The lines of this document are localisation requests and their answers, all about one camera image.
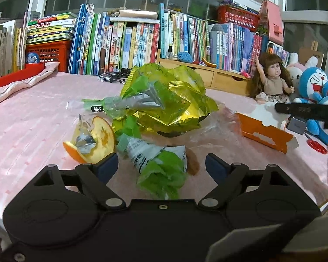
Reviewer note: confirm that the row of tall picture books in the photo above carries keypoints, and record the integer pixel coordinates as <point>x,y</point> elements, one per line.
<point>114,46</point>

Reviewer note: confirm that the yellow curved toy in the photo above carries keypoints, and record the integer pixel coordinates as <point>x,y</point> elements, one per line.
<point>209,63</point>

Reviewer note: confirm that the red plastic basket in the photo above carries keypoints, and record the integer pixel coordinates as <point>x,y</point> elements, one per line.
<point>236,17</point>

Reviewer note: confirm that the green clear plastic wrapper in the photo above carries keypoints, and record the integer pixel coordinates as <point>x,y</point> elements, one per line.
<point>113,107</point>

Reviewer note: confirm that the red plastic crate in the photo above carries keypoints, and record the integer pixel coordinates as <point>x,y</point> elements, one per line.
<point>53,53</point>

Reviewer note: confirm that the orange cardboard box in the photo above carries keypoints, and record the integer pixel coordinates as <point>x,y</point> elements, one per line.
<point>262,134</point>

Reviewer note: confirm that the blue yarn ball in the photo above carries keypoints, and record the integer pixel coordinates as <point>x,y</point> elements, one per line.
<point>185,57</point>

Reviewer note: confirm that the white rabbit plush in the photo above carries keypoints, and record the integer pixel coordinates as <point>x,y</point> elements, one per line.
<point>296,72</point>

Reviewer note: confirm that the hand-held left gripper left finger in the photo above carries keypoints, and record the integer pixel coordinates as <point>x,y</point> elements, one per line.
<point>108,167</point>

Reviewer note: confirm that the green white snack wrapper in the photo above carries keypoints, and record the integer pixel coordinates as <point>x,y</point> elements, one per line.
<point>153,169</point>

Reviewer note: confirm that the row of large hardcover books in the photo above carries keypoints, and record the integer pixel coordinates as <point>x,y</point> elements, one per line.
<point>5,49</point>

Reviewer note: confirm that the beige cardboard box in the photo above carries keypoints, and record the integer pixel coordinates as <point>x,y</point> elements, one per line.
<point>138,15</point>

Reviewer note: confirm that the orange foil-lined wrapper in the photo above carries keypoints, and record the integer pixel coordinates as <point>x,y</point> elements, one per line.
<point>103,136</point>

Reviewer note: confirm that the brown cardboard piece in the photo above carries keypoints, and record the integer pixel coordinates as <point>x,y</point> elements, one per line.
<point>311,53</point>

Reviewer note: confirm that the red and white cloth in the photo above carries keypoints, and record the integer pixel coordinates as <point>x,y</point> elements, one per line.
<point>21,84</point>

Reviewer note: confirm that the brown-haired doll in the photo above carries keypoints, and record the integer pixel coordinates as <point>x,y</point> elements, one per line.
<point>274,83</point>

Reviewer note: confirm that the row of small books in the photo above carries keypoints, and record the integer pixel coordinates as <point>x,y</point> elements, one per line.
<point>279,51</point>

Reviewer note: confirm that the clear plastic bag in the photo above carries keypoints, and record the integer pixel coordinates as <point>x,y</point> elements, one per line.
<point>216,131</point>

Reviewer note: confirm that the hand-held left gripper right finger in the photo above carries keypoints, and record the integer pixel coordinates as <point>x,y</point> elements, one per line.
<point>213,167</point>

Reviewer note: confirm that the red fabric cover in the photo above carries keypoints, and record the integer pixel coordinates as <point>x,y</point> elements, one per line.
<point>13,75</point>

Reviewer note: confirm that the wooden drawer organizer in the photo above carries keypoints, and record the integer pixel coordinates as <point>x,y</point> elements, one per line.
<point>221,77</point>

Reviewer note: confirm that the flat stack of books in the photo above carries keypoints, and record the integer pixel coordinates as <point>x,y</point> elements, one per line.
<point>50,27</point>

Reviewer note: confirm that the pink house-shaped box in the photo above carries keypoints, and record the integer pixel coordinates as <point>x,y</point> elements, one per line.
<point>273,21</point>

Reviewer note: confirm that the blue cat plush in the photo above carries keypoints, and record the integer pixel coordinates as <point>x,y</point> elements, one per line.
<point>315,83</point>

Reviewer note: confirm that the grey power bank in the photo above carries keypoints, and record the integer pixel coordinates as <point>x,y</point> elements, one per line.
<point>296,125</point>

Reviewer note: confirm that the row of thin colourful books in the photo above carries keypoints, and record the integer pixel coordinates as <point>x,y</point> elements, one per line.
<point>229,46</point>

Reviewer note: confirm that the yellow green foil snack bag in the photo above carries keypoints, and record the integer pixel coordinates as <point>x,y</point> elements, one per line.
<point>177,101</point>

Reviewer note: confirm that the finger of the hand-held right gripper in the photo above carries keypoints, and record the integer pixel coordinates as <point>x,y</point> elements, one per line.
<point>303,110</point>

